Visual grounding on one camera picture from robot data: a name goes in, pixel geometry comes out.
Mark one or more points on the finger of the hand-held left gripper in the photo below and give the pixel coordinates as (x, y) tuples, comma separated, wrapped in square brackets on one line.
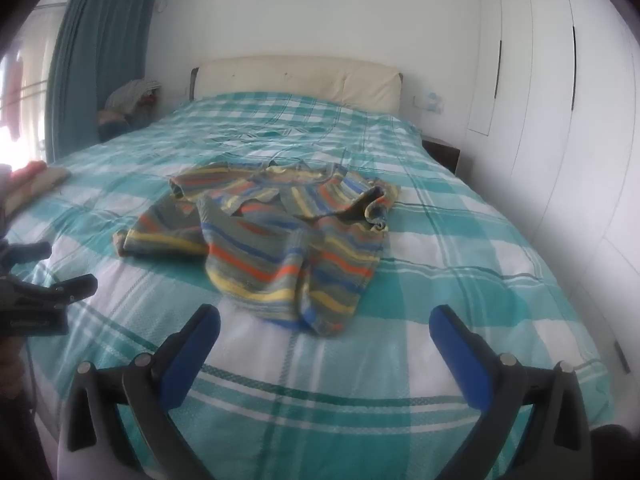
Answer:
[(75, 288), (30, 251)]

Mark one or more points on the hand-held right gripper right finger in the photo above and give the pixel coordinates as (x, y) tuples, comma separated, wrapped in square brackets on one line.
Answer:
[(457, 355)]

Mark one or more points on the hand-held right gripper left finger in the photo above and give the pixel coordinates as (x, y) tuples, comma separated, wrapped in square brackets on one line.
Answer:
[(192, 355)]

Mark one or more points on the striped knit sweater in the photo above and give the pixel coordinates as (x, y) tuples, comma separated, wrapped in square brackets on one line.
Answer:
[(280, 250)]

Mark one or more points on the pile of clothes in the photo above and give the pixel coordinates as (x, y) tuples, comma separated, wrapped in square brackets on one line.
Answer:
[(127, 105)]

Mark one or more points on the beige pink cloth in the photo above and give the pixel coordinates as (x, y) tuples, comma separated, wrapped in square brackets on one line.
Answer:
[(35, 185)]

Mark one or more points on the teal plaid bed sheet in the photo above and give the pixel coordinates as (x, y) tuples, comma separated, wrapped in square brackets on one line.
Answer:
[(380, 400)]

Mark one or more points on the dark wooden nightstand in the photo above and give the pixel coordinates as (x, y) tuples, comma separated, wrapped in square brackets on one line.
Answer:
[(442, 154)]

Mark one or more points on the teal curtain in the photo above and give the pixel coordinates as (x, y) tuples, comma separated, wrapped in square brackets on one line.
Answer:
[(100, 55)]

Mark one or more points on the white wardrobe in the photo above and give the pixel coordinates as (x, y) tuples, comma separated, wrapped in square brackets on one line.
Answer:
[(560, 110)]

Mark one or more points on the cream bed headboard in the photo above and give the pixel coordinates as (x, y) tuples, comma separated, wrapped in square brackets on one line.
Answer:
[(300, 77)]

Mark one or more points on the white wall socket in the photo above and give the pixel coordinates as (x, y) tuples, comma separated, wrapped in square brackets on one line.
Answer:
[(432, 102)]

